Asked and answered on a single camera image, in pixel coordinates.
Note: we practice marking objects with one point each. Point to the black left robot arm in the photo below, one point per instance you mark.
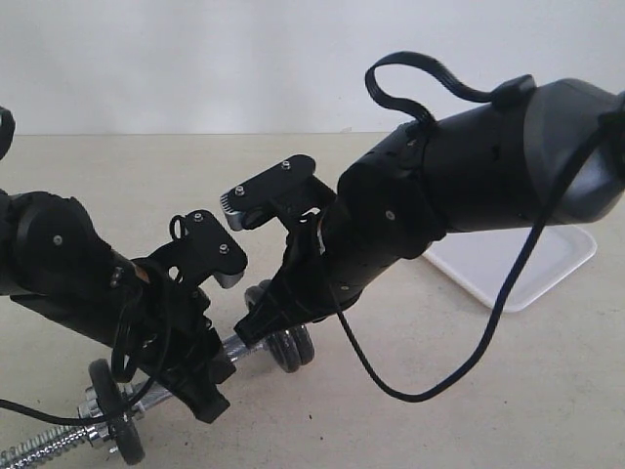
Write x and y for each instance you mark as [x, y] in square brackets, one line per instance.
[54, 263]

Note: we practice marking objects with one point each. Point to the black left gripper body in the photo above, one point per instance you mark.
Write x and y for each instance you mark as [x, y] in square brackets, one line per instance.
[162, 329]

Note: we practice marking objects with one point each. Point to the chrome star collar nut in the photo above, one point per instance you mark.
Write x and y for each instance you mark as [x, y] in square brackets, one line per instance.
[99, 435]

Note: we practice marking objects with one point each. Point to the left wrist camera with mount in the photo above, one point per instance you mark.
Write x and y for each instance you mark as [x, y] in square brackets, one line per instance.
[200, 248]

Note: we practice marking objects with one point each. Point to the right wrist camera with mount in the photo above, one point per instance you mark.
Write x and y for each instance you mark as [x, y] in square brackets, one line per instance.
[286, 191]

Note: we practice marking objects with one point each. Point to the black weight plate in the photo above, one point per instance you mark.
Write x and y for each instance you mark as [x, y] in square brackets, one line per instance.
[302, 348]
[117, 415]

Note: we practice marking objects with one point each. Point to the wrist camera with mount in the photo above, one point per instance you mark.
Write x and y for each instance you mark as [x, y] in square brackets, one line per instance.
[286, 191]
[200, 248]

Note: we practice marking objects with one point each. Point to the white rectangular plastic tray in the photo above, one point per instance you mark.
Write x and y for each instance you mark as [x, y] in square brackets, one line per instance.
[480, 262]

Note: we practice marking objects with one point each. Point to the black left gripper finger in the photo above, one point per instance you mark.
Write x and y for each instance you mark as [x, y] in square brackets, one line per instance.
[221, 353]
[197, 391]

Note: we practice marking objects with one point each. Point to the chrome dumbbell bar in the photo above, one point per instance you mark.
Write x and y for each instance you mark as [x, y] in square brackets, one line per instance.
[60, 439]

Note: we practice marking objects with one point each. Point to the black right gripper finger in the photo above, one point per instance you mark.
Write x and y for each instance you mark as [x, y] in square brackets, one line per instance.
[271, 308]
[318, 309]

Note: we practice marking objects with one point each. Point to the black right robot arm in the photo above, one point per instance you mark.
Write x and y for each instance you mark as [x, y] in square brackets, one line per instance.
[486, 169]

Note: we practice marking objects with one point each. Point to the black weight plate end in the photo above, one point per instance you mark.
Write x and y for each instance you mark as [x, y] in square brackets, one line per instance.
[278, 343]

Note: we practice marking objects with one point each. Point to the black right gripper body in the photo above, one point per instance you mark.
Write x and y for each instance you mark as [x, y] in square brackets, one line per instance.
[306, 262]

